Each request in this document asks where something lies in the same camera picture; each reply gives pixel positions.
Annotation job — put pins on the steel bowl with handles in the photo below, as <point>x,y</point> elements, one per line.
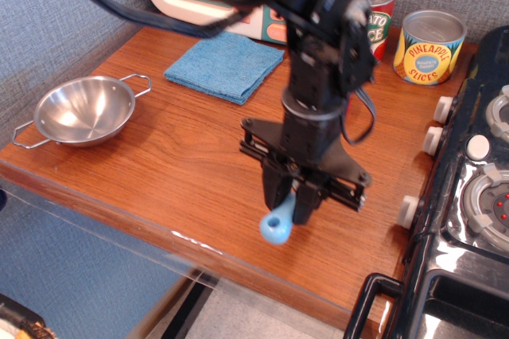
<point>86,111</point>

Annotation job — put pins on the tomato sauce can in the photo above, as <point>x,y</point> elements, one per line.
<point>379,26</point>

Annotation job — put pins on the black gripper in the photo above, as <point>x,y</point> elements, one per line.
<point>305,148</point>

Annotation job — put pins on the black toy stove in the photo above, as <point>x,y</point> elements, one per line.
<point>455,279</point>

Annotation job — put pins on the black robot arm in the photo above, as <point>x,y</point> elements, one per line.
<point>330,62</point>

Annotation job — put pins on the blue scoop with grey bowl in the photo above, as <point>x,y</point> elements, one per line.
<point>276,226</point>

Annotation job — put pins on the blue folded cloth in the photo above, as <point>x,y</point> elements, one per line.
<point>229,67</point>

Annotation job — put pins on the pineapple slices can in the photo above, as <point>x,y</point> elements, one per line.
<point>428,47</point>

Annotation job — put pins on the red white toy cheese wedge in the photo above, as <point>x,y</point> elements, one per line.
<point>349,105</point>

